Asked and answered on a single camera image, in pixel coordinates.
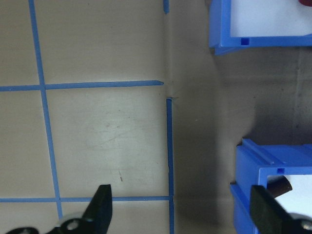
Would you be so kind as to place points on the blue bin with battery boxes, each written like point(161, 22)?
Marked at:
point(246, 165)

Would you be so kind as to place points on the blue bin with mixed parts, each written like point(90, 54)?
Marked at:
point(219, 24)

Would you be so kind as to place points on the black battery box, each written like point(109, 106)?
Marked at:
point(280, 186)

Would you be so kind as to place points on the red push button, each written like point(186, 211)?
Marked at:
point(306, 2)

